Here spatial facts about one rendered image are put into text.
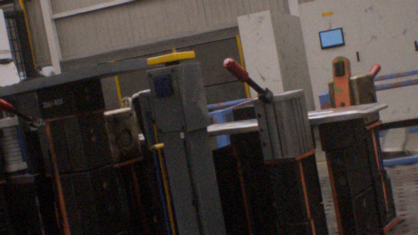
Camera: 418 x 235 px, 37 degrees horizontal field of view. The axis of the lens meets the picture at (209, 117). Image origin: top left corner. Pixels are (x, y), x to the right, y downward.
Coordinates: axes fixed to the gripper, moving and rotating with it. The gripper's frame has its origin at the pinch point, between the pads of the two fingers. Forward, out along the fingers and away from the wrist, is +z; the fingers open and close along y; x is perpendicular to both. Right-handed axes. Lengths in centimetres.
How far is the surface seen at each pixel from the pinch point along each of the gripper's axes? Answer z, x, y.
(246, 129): 13, -93, -15
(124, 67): -3, -88, -42
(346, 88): 9, -107, 7
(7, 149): 9.1, -34.6, -28.9
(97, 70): -4, -85, -46
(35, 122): 4, -49, -31
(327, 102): 23, -27, 171
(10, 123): 3.1, -36.3, -28.1
